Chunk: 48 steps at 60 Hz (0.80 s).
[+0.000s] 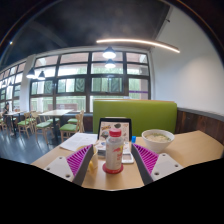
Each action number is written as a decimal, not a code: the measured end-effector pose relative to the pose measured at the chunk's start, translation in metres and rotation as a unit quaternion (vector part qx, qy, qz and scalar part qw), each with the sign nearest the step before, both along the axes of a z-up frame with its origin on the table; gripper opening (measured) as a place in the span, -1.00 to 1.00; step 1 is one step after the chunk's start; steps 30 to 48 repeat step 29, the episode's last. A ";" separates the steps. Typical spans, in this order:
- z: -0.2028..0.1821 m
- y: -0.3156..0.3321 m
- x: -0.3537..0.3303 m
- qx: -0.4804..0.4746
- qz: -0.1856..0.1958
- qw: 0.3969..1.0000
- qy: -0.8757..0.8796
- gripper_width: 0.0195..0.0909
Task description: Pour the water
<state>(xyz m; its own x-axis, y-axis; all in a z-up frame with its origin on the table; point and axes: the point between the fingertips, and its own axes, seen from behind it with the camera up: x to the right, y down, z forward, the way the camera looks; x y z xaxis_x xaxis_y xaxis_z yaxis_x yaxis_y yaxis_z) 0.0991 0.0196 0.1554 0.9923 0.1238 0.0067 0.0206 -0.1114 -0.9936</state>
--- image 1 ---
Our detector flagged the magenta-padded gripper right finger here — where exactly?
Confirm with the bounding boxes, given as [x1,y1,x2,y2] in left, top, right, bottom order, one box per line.
[130,143,184,186]

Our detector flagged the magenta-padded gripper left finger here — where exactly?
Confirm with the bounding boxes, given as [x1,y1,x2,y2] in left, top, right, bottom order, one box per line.
[43,143,95,187]

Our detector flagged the red-capped clear drink bottle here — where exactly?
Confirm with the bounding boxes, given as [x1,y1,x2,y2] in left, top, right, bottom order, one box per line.
[105,128,125,172]

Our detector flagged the white bowl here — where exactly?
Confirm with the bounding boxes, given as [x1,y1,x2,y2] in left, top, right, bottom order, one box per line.
[141,128,176,154]

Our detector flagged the white paper sheet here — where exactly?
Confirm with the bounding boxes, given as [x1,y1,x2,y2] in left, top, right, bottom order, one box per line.
[59,132,99,153]

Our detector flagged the small white flat device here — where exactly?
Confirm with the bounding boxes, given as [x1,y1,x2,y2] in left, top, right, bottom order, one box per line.
[121,151,135,165]

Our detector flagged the green upholstered booth seat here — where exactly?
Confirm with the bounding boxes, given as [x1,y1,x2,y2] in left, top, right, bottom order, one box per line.
[92,98,178,137]

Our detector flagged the light wooden dining table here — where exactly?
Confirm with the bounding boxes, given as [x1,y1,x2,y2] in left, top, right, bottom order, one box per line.
[3,110,27,136]
[38,108,74,144]

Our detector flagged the black-framed menu stand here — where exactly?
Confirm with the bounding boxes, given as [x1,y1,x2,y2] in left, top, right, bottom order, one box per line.
[97,116,133,143]

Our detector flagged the person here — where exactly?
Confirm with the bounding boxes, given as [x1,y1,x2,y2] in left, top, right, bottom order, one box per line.
[1,101,13,134]

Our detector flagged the group of pendant lamps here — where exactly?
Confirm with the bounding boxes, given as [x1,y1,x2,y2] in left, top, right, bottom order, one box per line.
[25,46,118,81]

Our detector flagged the long linear ceiling light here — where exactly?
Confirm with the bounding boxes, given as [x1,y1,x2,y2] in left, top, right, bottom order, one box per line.
[95,37,181,54]

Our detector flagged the black-framed window wall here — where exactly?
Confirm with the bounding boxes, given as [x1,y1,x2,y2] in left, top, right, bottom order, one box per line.
[0,51,152,114]

